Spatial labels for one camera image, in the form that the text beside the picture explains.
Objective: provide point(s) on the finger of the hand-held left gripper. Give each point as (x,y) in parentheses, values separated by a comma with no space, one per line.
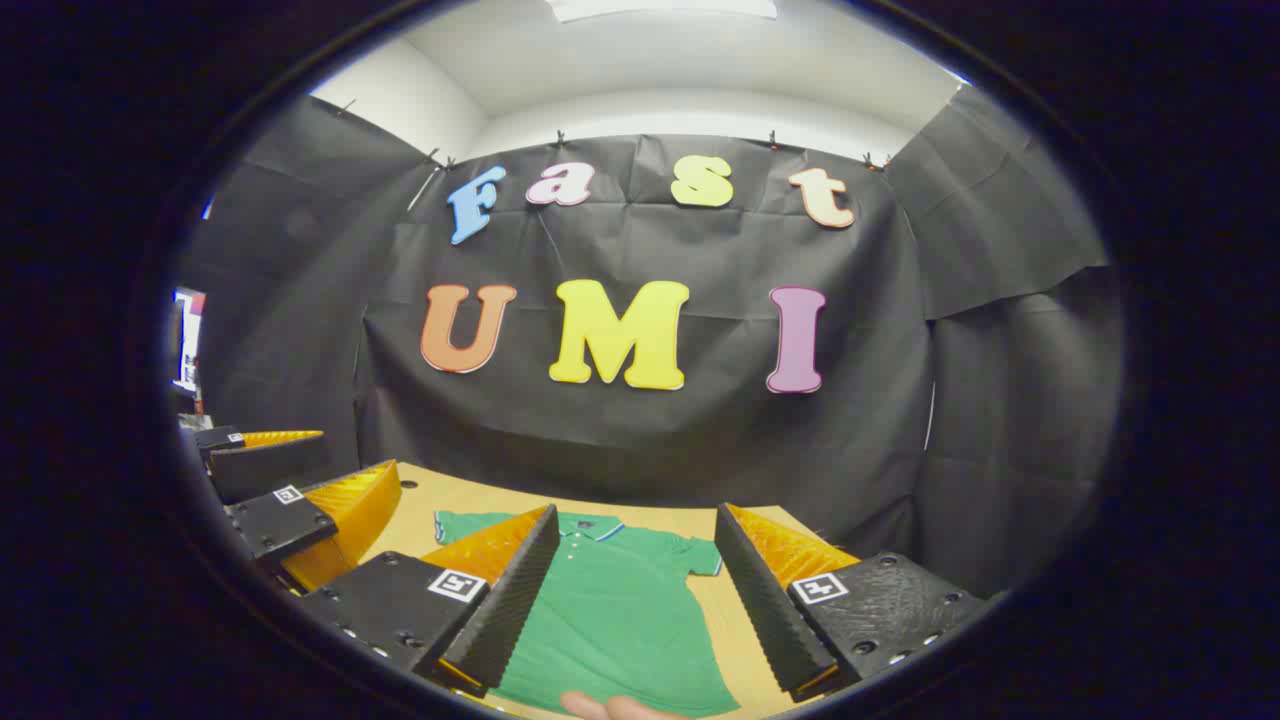
(270,470)
(285,525)

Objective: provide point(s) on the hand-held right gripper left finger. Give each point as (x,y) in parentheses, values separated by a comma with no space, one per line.
(500,610)

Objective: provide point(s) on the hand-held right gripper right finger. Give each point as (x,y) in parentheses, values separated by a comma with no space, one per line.
(765,610)

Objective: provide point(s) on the black backdrop cloth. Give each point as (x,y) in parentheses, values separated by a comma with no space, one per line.
(650,440)

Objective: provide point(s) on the green T-shirt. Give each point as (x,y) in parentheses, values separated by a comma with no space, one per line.
(620,620)

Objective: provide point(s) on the wall poster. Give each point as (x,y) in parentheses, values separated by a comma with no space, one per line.
(188,340)

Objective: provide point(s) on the ceiling light panel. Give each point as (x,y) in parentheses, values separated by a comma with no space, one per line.
(660,8)

